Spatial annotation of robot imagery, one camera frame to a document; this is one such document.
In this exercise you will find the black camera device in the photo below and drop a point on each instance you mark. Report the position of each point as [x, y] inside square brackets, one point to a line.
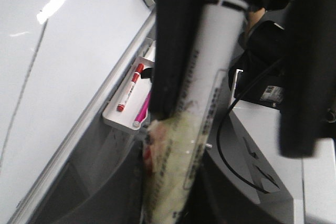
[258, 74]

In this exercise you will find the pink marker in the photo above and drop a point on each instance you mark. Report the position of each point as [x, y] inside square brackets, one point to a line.
[142, 114]

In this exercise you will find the white black whiteboard marker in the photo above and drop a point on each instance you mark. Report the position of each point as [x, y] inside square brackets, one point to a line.
[173, 152]

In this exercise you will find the white whiteboard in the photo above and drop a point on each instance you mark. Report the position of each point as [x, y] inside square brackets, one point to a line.
[55, 55]

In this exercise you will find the white marker tray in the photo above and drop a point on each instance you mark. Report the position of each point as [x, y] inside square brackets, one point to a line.
[123, 121]

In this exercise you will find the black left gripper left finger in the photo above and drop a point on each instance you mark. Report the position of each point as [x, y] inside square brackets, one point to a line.
[176, 22]

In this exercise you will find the red capped white marker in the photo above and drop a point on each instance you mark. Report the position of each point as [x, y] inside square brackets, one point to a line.
[130, 87]

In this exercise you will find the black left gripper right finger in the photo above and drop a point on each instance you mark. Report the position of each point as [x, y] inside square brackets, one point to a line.
[309, 77]

